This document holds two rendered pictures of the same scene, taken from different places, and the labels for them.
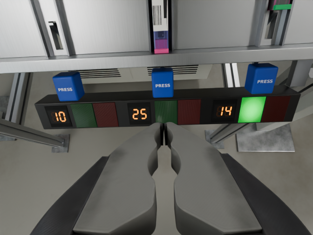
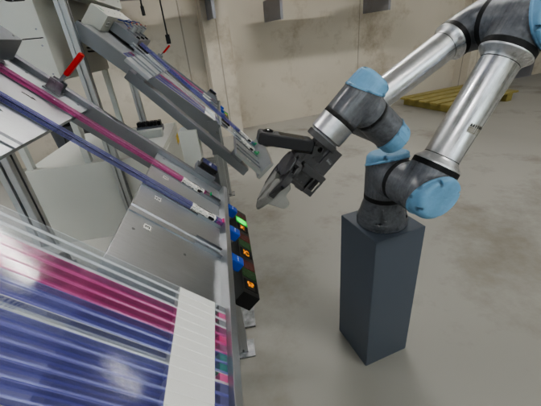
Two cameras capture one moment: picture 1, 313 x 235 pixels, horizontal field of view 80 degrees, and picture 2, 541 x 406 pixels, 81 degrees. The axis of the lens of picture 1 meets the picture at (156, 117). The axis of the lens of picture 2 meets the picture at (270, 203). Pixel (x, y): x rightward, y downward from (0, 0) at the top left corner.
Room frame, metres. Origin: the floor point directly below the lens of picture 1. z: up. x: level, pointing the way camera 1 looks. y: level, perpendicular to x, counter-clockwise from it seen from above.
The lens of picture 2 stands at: (0.17, 0.61, 1.09)
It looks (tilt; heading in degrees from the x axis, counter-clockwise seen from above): 28 degrees down; 255
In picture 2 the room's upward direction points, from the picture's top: 6 degrees counter-clockwise
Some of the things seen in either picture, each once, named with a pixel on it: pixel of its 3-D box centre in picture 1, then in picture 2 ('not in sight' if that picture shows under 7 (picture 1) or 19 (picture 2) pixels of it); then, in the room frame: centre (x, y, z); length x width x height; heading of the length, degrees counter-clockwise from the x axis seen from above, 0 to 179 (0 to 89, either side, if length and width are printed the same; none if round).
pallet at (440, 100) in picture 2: not in sight; (456, 97); (-3.75, -3.09, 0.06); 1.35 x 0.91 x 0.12; 3
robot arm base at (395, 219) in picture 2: not in sight; (382, 206); (-0.38, -0.11, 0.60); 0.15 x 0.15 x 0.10
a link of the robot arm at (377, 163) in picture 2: not in sight; (387, 171); (-0.38, -0.10, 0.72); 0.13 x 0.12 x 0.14; 92
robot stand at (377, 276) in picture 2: not in sight; (375, 286); (-0.38, -0.11, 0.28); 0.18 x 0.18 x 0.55; 3
